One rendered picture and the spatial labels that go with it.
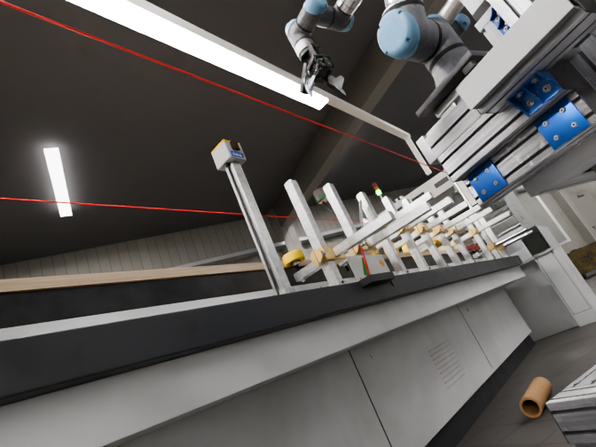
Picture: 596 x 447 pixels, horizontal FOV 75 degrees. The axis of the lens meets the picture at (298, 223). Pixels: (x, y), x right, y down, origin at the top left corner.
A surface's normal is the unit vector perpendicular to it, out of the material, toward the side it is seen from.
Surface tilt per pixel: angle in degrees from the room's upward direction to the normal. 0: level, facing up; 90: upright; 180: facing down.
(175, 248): 90
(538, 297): 90
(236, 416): 90
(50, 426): 90
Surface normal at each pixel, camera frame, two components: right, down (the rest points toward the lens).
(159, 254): 0.36, -0.49
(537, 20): -0.85, 0.18
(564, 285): -0.64, -0.03
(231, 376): 0.67, -0.52
